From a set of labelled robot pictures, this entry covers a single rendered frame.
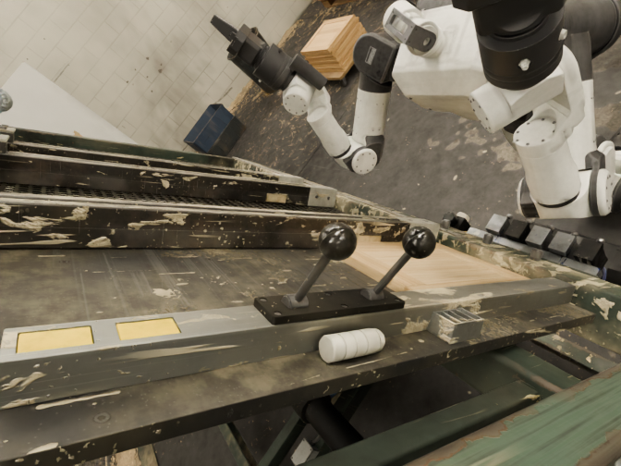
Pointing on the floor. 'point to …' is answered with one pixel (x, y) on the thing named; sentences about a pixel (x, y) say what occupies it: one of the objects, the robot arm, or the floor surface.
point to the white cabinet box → (52, 108)
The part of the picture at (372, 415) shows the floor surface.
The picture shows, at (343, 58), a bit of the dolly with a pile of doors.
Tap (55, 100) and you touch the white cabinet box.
